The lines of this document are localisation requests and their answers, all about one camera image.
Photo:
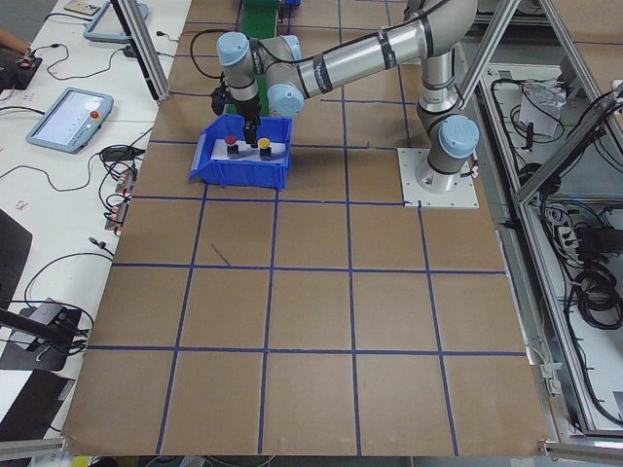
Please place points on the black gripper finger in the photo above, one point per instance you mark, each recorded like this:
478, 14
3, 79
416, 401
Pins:
247, 133
253, 136

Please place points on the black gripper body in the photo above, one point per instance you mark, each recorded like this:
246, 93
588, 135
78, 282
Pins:
249, 109

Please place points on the yellow push button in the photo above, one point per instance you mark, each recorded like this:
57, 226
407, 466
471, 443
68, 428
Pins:
265, 148

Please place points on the red push button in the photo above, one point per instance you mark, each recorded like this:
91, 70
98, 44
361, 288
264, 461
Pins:
232, 147

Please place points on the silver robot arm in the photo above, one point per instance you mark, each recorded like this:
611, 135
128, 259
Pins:
429, 33

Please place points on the white foam pad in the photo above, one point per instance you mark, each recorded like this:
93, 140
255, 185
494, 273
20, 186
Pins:
247, 153

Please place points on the blue plastic bin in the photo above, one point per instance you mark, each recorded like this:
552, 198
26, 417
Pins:
240, 173

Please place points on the green conveyor belt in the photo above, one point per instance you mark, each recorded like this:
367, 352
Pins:
259, 18

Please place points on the teach pendant tablet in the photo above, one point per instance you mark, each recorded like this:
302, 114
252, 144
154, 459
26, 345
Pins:
71, 121
105, 27

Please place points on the black monitor stand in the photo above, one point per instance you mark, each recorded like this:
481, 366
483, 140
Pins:
42, 337

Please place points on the white paper bag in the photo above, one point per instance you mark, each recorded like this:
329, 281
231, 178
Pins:
541, 106

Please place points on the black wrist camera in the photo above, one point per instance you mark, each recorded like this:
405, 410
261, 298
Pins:
220, 98

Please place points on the aluminium frame post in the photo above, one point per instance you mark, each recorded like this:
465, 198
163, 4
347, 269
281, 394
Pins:
135, 28

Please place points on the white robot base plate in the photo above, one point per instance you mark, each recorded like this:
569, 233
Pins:
425, 188

